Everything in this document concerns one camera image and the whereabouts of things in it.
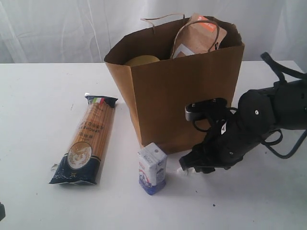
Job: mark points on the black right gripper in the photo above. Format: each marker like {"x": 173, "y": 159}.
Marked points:
{"x": 226, "y": 142}

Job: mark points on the torn clear plastic scrap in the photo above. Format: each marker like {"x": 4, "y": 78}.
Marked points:
{"x": 54, "y": 167}

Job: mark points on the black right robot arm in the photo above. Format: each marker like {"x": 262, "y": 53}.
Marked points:
{"x": 283, "y": 106}

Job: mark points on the white garlic clove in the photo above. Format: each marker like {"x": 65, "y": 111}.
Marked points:
{"x": 182, "y": 172}

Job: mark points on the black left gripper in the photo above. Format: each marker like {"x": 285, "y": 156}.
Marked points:
{"x": 2, "y": 211}

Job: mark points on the brown paper shopping bag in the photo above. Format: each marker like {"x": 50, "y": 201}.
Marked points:
{"x": 157, "y": 93}

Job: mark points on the glass nut jar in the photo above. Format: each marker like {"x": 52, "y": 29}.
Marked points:
{"x": 142, "y": 60}

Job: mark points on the brown kraft pouch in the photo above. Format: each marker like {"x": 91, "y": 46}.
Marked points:
{"x": 199, "y": 35}

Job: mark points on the white backdrop curtain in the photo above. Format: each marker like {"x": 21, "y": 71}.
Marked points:
{"x": 48, "y": 31}

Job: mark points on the small white blue milk carton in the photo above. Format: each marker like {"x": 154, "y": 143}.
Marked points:
{"x": 152, "y": 168}

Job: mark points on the spaghetti pack, blue ends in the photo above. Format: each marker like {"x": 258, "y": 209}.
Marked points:
{"x": 83, "y": 158}

